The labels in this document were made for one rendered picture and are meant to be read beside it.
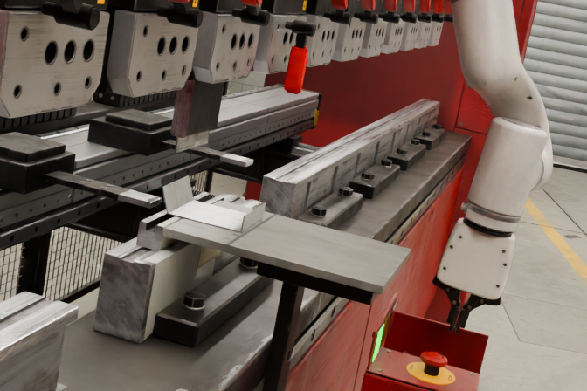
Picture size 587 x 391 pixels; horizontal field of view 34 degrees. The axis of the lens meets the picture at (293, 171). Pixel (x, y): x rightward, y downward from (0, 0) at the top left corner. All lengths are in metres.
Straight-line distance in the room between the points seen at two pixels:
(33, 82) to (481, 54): 0.83
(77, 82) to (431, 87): 2.55
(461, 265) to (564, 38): 7.35
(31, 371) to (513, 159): 0.78
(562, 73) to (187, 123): 7.75
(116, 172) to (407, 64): 1.87
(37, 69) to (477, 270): 0.88
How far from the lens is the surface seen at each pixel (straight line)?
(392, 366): 1.44
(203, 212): 1.20
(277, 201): 1.62
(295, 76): 1.29
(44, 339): 0.91
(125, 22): 0.88
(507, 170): 1.42
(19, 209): 1.34
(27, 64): 0.73
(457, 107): 3.27
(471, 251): 1.46
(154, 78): 0.93
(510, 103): 1.51
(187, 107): 1.13
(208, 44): 1.06
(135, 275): 1.09
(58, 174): 1.27
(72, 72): 0.79
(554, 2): 8.73
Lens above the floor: 1.32
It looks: 12 degrees down
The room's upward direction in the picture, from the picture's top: 11 degrees clockwise
